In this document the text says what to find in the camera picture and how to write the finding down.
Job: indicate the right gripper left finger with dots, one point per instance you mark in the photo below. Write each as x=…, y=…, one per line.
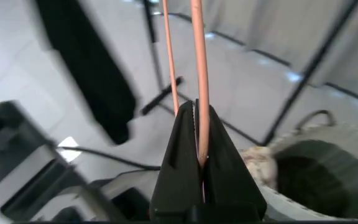
x=176, y=174

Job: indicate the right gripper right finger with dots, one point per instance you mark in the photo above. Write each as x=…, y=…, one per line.
x=228, y=180

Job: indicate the cream printed garment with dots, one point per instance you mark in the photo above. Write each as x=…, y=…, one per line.
x=259, y=165

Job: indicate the pink clothes hanger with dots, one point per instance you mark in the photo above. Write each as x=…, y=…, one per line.
x=202, y=77

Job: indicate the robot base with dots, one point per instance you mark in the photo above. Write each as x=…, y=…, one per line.
x=14, y=161

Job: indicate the black clothes rack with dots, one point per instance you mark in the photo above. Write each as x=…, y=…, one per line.
x=161, y=97

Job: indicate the white laundry basket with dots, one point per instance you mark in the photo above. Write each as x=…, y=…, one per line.
x=337, y=133

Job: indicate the black short-sleeved shirt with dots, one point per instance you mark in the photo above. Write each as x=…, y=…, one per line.
x=89, y=68

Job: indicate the white curtain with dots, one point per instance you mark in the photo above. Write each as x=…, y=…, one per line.
x=275, y=25

